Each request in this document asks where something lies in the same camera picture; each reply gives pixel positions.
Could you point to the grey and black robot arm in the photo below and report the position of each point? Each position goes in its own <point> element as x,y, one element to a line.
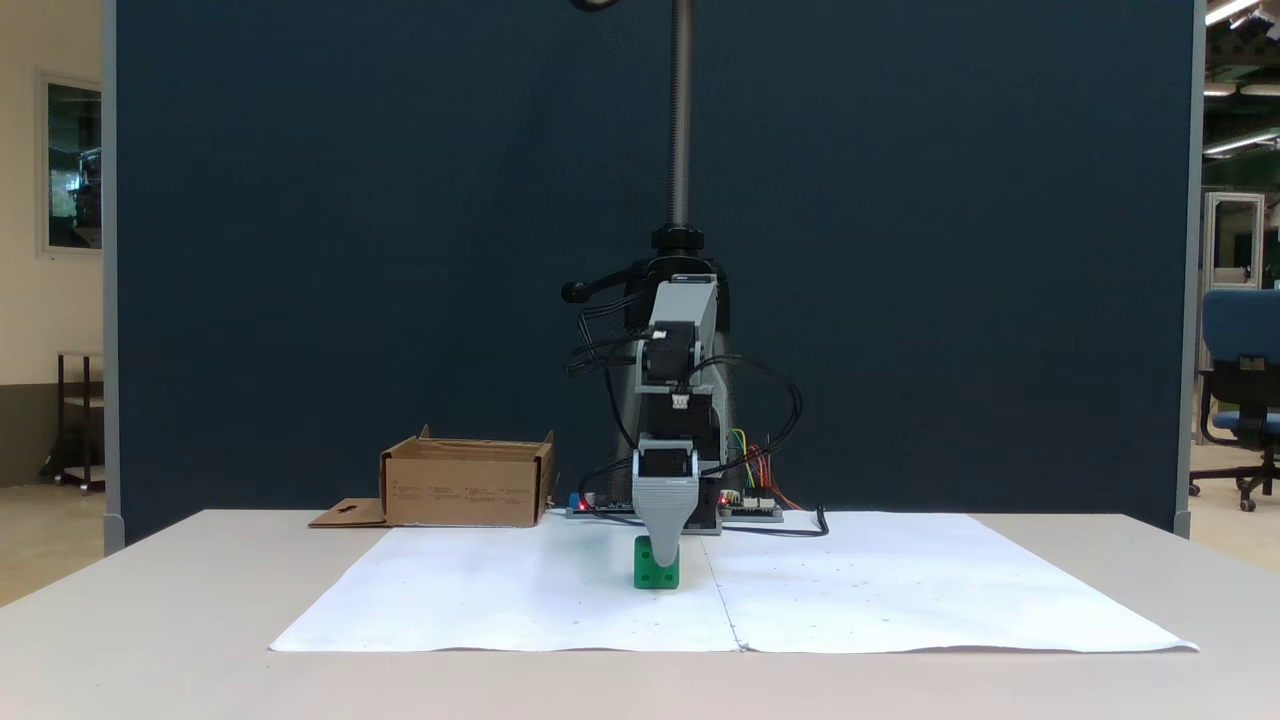
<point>690,320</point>

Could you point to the black camera stand pole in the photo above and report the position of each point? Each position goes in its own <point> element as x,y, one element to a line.
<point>681,110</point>

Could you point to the dark blue partition panel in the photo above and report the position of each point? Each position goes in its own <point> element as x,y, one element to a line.
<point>300,250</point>

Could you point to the framed wall window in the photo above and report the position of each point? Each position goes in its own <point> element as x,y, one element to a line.
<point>72,165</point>

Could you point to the blue circuit board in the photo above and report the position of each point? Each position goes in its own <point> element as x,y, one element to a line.
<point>600,508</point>

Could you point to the ceiling light strip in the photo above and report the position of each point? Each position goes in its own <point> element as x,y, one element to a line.
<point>1240,142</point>
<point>1228,10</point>
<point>1240,90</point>

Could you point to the white paper sheet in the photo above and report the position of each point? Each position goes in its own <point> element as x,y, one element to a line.
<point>500,590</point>
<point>900,580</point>

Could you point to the green dice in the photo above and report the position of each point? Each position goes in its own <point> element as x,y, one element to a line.
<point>647,574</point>

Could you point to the brown cardboard box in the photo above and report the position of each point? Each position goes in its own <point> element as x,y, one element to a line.
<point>460,490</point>

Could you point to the blue office chair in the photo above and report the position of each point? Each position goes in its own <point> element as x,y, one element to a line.
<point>1242,330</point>

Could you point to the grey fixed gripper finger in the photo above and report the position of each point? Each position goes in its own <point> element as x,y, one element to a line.
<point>667,510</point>

